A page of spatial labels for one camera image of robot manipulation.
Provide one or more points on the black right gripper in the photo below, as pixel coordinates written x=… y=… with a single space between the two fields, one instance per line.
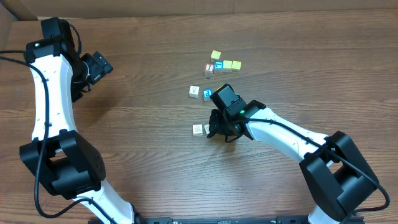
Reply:
x=216 y=123

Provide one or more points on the green Z wooden block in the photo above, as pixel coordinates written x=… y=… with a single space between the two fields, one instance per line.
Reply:
x=207 y=129

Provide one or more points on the green letter wooden block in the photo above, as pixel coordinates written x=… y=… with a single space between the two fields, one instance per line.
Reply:
x=197 y=129

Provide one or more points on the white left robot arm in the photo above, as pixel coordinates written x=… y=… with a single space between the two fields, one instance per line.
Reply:
x=62 y=160

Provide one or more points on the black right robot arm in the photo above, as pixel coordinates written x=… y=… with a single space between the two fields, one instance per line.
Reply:
x=337 y=175

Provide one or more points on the blue P wooden block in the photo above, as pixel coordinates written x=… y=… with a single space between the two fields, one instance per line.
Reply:
x=206 y=94

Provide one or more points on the M letter wooden block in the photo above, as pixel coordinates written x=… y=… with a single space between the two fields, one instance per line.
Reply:
x=194 y=91

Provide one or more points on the red I wooden block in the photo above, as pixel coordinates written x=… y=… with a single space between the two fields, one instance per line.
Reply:
x=209 y=69

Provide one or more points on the blue letter wooden block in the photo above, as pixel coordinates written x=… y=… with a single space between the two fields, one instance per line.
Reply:
x=218 y=66

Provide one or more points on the yellow top middle block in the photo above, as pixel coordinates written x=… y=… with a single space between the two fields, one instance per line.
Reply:
x=227 y=66

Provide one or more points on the yellow pineapple wooden block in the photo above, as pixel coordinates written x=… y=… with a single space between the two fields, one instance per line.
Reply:
x=236 y=66

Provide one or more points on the yellow back wooden block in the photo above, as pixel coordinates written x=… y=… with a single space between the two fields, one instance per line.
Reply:
x=215 y=55

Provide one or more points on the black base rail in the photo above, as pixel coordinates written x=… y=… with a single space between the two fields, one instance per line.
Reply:
x=300 y=219

